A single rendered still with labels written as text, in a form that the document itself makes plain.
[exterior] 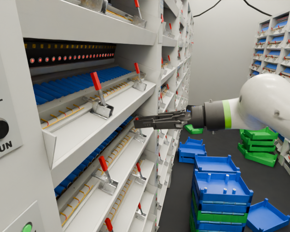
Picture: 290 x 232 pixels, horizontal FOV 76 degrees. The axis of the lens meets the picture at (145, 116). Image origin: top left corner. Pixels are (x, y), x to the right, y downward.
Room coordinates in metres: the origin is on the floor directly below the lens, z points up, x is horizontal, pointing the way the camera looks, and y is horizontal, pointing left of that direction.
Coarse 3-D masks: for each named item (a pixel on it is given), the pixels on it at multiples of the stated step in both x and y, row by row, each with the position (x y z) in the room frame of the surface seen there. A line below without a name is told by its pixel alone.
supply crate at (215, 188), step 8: (200, 176) 1.08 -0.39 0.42; (216, 176) 1.07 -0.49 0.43; (224, 176) 1.06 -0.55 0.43; (232, 176) 1.06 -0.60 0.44; (240, 176) 1.03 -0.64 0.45; (200, 184) 1.02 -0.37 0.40; (208, 184) 1.02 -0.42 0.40; (216, 184) 1.02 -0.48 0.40; (224, 184) 1.02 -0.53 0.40; (232, 184) 1.02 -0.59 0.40; (240, 184) 1.01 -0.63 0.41; (200, 192) 0.88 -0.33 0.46; (208, 192) 0.94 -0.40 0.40; (216, 192) 0.94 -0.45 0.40; (240, 192) 0.94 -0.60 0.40; (248, 192) 0.88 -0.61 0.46; (208, 200) 0.88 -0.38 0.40; (216, 200) 0.88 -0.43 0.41; (224, 200) 0.87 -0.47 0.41; (232, 200) 0.87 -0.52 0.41; (240, 200) 0.87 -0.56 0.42; (248, 200) 0.86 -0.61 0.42
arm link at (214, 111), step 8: (208, 104) 0.55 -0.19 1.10; (216, 104) 0.54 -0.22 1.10; (208, 112) 0.53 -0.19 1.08; (216, 112) 0.52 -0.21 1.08; (208, 120) 0.52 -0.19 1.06; (216, 120) 0.52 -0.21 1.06; (224, 120) 0.51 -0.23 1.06; (208, 128) 0.53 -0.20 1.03; (216, 128) 0.53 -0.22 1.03; (224, 128) 0.52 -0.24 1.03
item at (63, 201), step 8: (128, 128) 0.64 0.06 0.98; (136, 128) 0.68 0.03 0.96; (120, 136) 0.57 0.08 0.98; (128, 136) 0.61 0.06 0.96; (112, 144) 0.51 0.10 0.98; (120, 144) 0.55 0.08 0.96; (104, 152) 0.47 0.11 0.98; (112, 152) 0.50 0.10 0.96; (96, 160) 0.42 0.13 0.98; (112, 160) 0.46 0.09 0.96; (88, 168) 0.39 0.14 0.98; (96, 168) 0.40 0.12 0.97; (80, 176) 0.36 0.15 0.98; (88, 176) 0.36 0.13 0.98; (72, 184) 0.33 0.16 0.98; (80, 184) 0.34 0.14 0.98; (64, 192) 0.31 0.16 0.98; (72, 192) 0.31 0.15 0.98; (64, 200) 0.29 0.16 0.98; (72, 200) 0.31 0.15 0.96; (64, 208) 0.29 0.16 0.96; (72, 208) 0.29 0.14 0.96
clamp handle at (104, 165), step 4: (100, 156) 0.38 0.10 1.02; (100, 160) 0.37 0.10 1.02; (104, 160) 0.37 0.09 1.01; (100, 164) 0.37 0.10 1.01; (104, 164) 0.37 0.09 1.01; (104, 168) 0.36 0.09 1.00; (104, 172) 0.37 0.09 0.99; (108, 172) 0.37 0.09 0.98; (108, 176) 0.37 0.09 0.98; (108, 180) 0.36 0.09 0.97
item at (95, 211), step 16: (144, 112) 0.78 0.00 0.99; (144, 128) 0.72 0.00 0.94; (144, 144) 0.60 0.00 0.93; (128, 160) 0.49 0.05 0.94; (112, 176) 0.41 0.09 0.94; (128, 176) 0.46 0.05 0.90; (80, 192) 0.34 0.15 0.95; (96, 192) 0.35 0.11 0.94; (96, 208) 0.31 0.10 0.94; (64, 224) 0.26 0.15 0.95; (80, 224) 0.27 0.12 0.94; (96, 224) 0.28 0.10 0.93
